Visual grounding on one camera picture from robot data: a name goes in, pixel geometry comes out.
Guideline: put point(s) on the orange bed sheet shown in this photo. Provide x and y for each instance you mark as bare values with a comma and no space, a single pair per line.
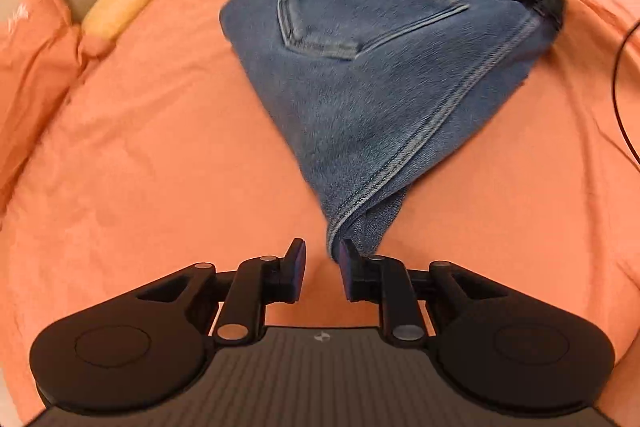
165,147

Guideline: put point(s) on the blue denim pants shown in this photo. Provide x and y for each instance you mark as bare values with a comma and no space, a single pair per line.
380,72

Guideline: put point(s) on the yellow pillow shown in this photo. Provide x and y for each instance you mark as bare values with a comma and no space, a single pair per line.
120,7

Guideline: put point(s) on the orange pillow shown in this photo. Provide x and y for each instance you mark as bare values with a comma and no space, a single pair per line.
30,67

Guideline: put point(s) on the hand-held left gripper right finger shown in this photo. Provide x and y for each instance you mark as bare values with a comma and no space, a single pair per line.
345,271

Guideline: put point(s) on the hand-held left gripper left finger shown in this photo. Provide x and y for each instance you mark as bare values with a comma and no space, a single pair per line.
299,268

